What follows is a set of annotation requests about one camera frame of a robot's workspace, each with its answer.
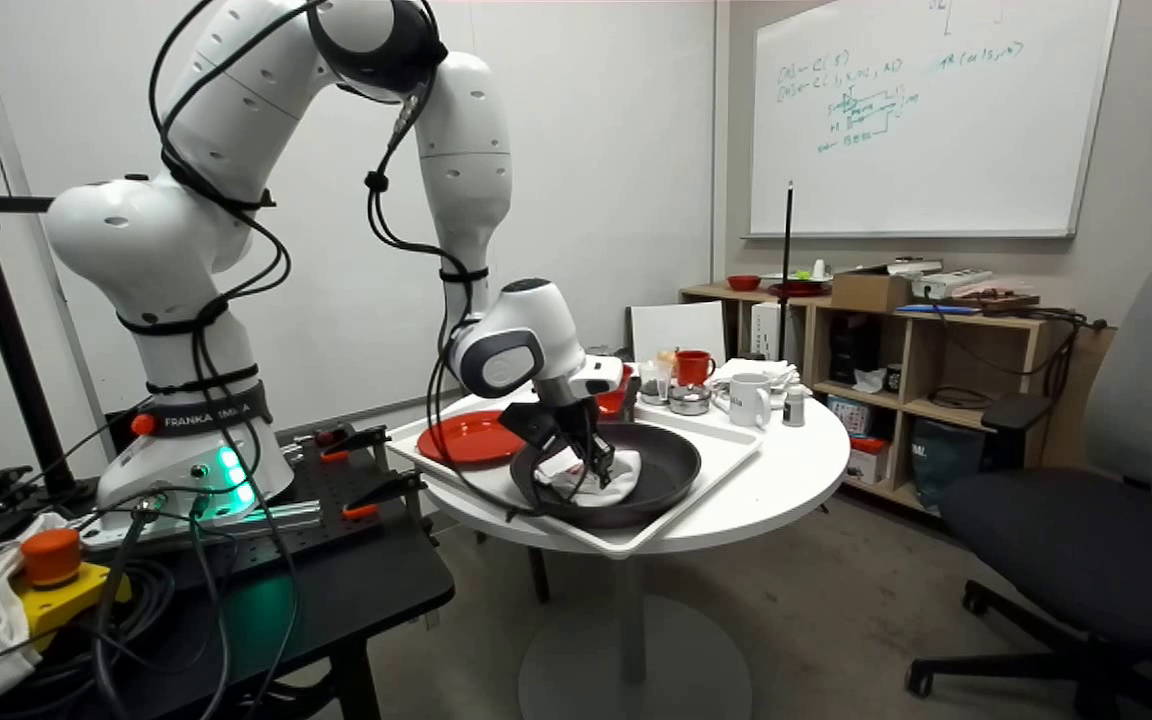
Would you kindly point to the white mug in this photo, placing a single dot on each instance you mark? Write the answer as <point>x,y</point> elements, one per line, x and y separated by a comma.
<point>748,404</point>

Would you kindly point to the black camera stand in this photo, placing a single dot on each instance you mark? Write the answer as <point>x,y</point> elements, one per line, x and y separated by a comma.
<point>28,392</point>

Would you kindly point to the large red plate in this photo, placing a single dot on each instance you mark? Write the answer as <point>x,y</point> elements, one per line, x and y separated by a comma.
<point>471,443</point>

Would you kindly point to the red mug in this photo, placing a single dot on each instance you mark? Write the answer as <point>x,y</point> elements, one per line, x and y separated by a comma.
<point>694,367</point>

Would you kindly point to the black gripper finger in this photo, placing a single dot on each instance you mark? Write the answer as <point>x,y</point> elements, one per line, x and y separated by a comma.
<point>602,457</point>
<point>576,463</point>

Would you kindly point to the red emergency stop button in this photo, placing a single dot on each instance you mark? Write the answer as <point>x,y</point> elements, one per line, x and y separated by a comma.
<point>48,559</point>

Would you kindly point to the wooden shelf unit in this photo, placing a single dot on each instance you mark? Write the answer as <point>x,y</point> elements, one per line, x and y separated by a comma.
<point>924,392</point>

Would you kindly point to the white chair back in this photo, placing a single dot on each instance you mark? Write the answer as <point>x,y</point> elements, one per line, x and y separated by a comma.
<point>656,328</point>

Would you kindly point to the cardboard box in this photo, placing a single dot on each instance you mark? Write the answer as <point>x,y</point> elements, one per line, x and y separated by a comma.
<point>871,294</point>

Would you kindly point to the wall whiteboard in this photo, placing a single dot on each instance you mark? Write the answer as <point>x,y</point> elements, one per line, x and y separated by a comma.
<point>924,116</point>

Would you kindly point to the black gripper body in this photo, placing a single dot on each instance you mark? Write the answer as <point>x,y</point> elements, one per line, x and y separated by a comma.
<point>553,413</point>

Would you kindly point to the round white table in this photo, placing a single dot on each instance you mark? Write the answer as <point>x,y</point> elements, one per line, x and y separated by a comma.
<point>628,654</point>

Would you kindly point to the black office chair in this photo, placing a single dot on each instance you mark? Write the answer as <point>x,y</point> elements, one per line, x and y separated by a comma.
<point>1075,542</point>

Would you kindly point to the black workbench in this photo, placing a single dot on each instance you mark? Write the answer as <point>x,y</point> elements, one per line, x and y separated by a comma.
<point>249,623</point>

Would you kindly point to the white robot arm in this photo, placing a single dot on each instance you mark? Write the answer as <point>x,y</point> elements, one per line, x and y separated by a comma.
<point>157,245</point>

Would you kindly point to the black frying pan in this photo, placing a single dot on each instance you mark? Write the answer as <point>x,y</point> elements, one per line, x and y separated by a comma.
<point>650,474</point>

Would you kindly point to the red and white towel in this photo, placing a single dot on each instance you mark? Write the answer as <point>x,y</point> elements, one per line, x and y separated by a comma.
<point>588,491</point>

